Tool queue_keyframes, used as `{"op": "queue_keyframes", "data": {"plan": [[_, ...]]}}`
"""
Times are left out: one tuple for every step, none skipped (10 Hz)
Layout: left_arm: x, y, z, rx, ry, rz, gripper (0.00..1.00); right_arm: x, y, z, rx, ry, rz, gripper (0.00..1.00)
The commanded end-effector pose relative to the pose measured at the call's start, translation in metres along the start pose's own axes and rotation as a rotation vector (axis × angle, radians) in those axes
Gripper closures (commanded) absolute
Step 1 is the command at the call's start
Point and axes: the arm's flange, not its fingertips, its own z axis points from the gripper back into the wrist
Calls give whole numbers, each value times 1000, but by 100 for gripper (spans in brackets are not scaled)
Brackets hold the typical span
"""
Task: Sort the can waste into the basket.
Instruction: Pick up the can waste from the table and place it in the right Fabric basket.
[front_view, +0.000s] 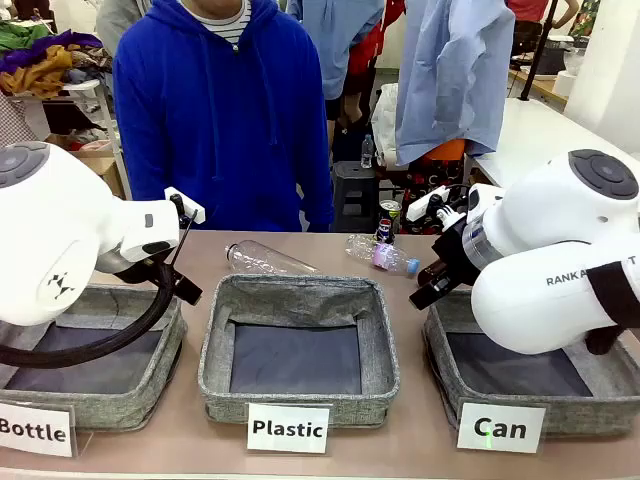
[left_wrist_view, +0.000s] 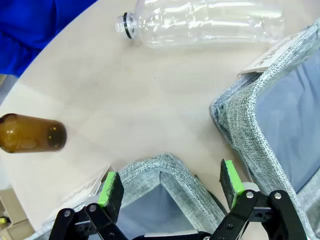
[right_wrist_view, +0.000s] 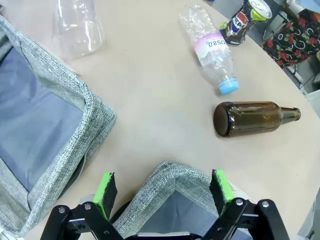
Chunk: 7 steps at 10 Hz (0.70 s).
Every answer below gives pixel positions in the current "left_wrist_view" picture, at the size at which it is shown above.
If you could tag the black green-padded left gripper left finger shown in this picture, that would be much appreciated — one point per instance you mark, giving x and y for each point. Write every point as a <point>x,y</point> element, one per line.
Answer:
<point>110,195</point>

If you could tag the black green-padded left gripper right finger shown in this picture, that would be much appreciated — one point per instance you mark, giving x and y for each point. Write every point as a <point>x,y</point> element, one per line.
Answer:
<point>233,185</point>

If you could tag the grey woven fabric basket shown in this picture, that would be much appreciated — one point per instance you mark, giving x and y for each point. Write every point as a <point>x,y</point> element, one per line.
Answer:
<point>250,120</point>
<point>175,175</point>

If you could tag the tan cardboard box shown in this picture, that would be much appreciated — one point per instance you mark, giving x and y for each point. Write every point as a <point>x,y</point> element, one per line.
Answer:
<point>11,207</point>

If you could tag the brown glass bottle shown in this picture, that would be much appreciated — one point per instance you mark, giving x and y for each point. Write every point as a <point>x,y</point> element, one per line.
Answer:
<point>27,135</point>

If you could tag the white printed label card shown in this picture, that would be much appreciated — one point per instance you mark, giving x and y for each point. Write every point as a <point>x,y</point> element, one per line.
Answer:
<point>277,52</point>

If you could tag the clear plastic bottle without cap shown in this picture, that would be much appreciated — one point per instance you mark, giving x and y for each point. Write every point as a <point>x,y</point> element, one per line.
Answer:
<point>205,22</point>

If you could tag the blue cloth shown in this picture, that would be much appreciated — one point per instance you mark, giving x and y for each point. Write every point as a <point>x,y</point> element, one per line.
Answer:
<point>32,27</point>

